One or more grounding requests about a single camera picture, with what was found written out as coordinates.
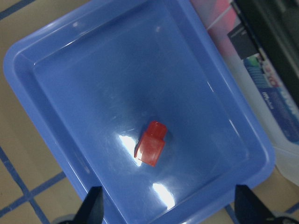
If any black rubber strip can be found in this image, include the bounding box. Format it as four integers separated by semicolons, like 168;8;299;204
231;0;299;104

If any blue plastic tray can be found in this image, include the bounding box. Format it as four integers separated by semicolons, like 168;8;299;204
3;0;275;224

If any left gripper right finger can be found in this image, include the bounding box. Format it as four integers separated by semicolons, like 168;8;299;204
234;185;275;224

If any clear plastic storage box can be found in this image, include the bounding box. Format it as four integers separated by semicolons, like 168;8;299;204
191;0;299;185

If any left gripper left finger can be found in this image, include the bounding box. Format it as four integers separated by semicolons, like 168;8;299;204
72;186;103;224

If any red block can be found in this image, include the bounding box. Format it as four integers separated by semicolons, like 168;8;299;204
134;120;168;167

